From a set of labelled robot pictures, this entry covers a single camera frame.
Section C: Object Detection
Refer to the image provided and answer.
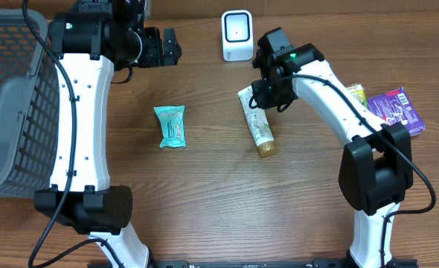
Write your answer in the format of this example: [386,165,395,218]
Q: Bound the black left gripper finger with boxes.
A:
[163,28,178,48]
[162,48,182,66]

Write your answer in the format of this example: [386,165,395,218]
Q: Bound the white Pantene tube gold cap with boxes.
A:
[237,86,277,158]

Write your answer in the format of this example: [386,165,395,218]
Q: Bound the teal wet wipes packet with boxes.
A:
[154,106,187,148]

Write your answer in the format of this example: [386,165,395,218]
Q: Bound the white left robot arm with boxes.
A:
[34,0,182,267]

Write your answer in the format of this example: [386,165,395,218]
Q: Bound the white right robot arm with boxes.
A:
[249,28,417,267]

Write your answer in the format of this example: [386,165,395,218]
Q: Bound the white barcode scanner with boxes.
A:
[221,10,254,62]

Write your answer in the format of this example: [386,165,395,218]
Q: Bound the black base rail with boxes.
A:
[154,256,420,268]

